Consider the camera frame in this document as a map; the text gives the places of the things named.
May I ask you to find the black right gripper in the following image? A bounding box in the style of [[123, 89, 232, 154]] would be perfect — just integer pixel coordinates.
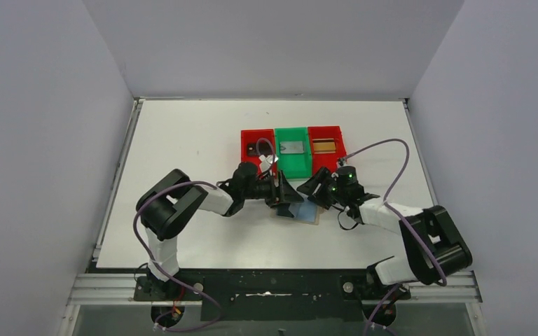
[[298, 167, 348, 209]]

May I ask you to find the beige card holder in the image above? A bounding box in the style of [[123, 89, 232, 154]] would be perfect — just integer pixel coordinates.
[[272, 199, 321, 225]]

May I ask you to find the silver credit card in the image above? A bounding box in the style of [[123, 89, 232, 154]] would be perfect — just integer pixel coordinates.
[[280, 141, 306, 155]]

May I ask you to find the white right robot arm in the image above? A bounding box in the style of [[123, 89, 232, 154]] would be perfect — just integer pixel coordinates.
[[297, 166, 473, 299]]

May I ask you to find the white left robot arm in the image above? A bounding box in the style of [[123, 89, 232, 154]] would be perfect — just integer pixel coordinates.
[[132, 162, 304, 299]]

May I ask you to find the gold credit card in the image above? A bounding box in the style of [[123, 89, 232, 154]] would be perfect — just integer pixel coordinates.
[[312, 139, 337, 154]]

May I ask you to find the right red bin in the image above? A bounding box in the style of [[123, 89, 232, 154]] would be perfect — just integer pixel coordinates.
[[308, 126, 347, 174]]

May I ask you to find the red bin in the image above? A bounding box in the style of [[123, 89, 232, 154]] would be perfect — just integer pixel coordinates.
[[240, 129, 277, 174], [308, 126, 347, 174]]

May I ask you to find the green middle bin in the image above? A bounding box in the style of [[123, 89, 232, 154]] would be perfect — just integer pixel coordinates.
[[275, 127, 312, 179]]

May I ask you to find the left red bin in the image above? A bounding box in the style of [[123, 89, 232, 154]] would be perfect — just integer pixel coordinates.
[[240, 129, 277, 174]]

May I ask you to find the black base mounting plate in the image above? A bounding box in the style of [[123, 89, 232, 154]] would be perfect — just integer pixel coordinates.
[[133, 269, 411, 329]]

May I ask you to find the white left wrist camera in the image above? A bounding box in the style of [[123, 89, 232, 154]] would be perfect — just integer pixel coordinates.
[[258, 155, 279, 173]]

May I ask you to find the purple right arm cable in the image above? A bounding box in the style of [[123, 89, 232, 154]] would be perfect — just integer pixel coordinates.
[[337, 138, 448, 336]]

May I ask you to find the aluminium rail frame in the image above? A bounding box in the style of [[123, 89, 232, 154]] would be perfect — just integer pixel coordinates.
[[67, 271, 483, 306]]

